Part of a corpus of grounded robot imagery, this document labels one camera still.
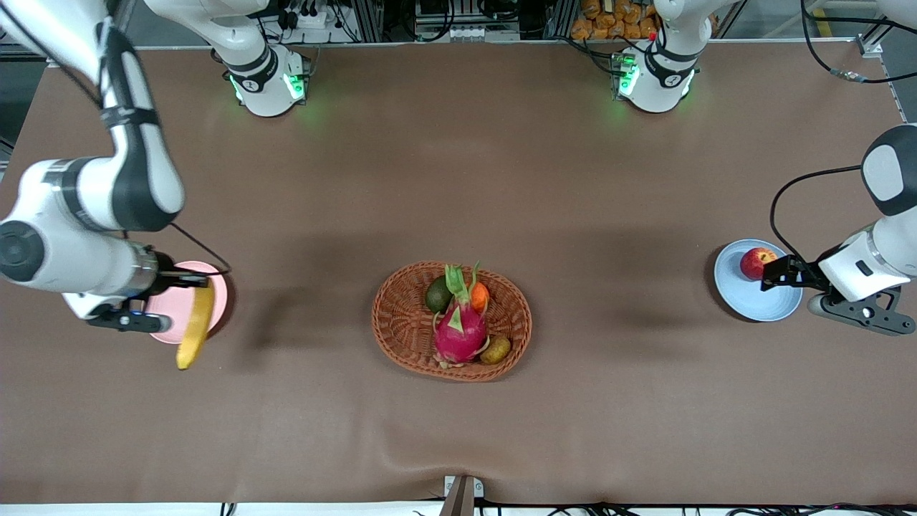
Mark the blue round plate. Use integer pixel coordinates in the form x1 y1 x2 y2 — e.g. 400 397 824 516
714 239 804 323

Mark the pink round plate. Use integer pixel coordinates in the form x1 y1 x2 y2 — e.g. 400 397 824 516
145 261 229 345

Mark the white power strip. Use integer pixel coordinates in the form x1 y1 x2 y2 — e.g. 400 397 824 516
283 0 339 31

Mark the yellow banana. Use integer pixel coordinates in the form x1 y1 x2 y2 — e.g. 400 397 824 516
176 285 216 371

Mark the metal table edge bracket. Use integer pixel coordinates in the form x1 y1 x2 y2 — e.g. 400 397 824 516
438 474 485 516

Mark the white terminal strip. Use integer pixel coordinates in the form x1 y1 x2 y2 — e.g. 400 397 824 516
446 25 522 42

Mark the brown table cloth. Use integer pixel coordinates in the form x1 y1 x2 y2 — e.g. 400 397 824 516
0 39 917 506

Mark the brown potato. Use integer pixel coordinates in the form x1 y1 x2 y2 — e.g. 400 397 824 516
479 335 512 366

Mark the pink dragon fruit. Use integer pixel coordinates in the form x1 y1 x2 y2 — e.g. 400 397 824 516
432 263 490 370

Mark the black cable with silver connector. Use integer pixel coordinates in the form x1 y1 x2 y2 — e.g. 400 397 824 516
800 0 917 85

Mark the green avocado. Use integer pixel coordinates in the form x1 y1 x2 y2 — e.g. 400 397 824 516
426 277 455 315

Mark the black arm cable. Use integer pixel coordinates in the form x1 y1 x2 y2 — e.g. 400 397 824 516
169 222 232 279
770 165 864 264

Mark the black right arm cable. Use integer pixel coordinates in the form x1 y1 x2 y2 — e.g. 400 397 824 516
169 222 232 279

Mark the brown wicker basket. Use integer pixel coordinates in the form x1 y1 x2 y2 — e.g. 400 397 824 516
371 260 533 383

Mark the silver aluminium frame profile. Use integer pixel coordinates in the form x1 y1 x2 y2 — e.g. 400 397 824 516
856 18 905 58

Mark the bag of orange fruits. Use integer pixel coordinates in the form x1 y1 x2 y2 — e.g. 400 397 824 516
571 0 658 41

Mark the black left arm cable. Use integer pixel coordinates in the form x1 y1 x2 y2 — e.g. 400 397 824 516
770 165 864 264

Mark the red apple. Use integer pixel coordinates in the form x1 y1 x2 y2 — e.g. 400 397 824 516
740 247 778 282

